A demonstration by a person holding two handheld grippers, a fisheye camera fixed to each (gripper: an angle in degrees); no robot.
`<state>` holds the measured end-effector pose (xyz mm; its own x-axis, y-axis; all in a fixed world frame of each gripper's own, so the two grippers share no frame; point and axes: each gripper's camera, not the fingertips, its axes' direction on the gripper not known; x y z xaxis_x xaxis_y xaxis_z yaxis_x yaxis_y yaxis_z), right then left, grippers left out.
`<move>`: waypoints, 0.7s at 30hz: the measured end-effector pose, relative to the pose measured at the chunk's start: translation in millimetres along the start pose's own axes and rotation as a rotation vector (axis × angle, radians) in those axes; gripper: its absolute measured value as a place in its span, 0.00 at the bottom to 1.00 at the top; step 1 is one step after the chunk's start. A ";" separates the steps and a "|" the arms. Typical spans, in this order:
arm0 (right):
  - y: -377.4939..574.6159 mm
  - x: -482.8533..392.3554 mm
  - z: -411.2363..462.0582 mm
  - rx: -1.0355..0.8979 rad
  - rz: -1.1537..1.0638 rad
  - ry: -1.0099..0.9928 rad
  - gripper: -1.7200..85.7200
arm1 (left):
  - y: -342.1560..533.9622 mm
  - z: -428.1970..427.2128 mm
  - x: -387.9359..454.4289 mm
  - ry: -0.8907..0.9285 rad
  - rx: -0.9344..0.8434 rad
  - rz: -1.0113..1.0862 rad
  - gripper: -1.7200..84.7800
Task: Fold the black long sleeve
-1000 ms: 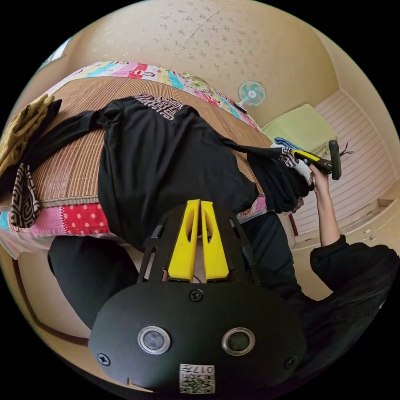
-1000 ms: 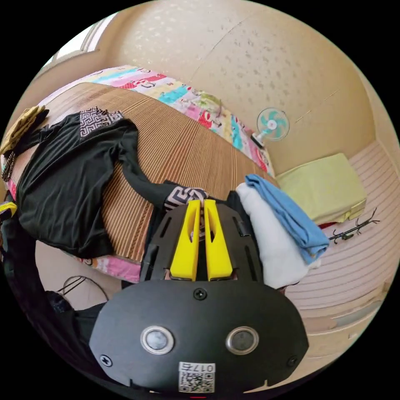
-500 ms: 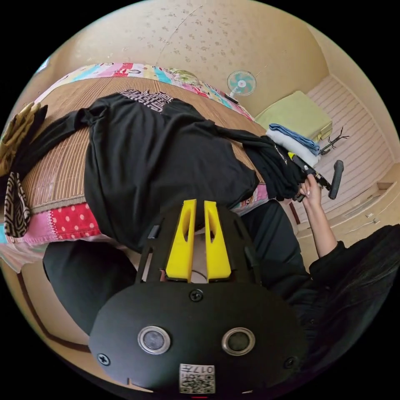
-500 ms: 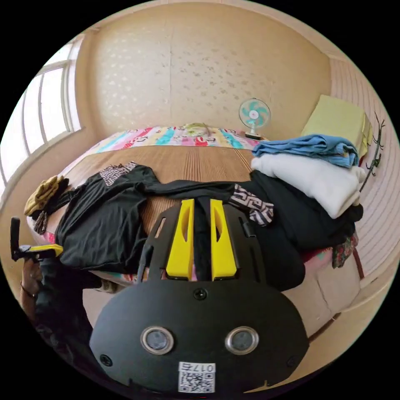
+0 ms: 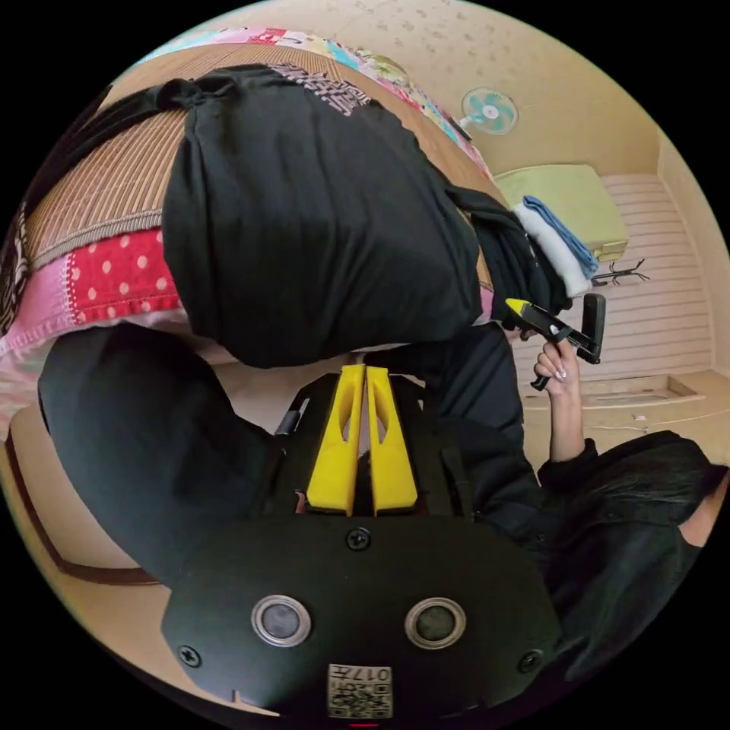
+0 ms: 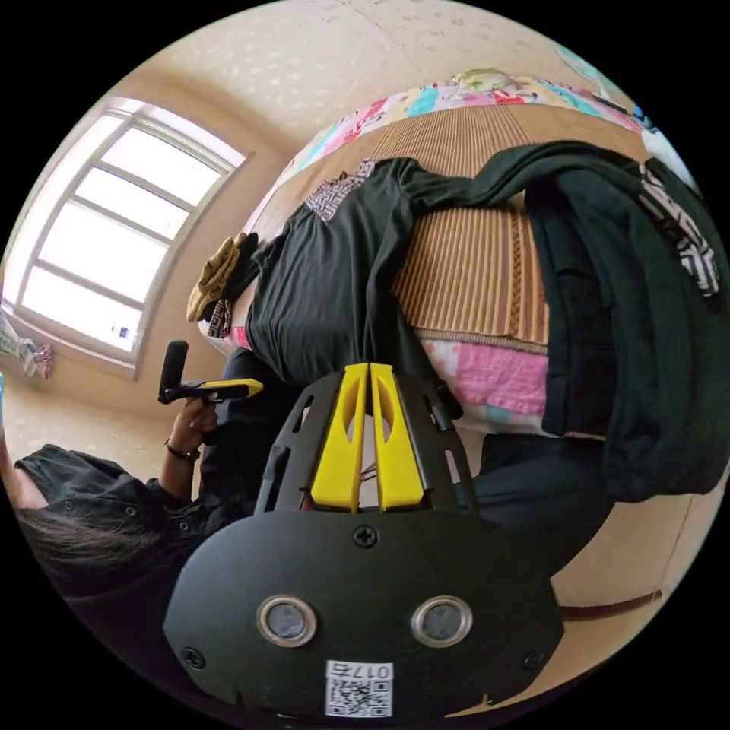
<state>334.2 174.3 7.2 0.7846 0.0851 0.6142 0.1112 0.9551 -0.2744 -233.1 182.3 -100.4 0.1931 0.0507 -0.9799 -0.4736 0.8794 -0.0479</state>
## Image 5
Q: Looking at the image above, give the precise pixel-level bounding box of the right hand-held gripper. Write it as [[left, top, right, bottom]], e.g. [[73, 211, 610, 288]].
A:
[[500, 297, 586, 393]]

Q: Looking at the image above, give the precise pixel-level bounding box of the person's body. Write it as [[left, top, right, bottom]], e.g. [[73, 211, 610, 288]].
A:
[[36, 323, 730, 685]]

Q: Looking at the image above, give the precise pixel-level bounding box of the person's right forearm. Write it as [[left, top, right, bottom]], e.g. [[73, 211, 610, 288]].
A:
[[548, 396, 587, 464]]

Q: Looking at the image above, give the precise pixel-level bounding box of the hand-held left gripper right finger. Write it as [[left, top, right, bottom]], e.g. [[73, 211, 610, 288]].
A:
[[367, 367, 418, 518]]

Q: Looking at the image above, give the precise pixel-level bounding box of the black coat rack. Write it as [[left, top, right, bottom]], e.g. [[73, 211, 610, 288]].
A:
[[590, 257, 651, 287]]

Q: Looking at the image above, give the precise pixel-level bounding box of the black long sleeve shirt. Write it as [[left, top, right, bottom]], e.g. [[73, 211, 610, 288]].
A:
[[161, 62, 498, 370]]

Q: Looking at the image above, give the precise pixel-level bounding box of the pile of clothes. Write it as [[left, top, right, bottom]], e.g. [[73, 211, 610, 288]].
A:
[[447, 185, 601, 313]]

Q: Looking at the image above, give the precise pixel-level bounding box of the person's right hand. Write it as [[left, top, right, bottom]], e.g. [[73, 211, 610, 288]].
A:
[[535, 341, 582, 402]]

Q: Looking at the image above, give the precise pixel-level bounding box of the bed with woven mat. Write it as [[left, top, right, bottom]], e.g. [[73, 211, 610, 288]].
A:
[[0, 25, 514, 380]]

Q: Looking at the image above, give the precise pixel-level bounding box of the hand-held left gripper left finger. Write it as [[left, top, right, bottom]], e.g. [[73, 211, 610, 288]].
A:
[[304, 364, 366, 518]]

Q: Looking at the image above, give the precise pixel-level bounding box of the teal wall fan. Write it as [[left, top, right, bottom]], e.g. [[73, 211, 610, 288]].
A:
[[453, 85, 521, 141]]

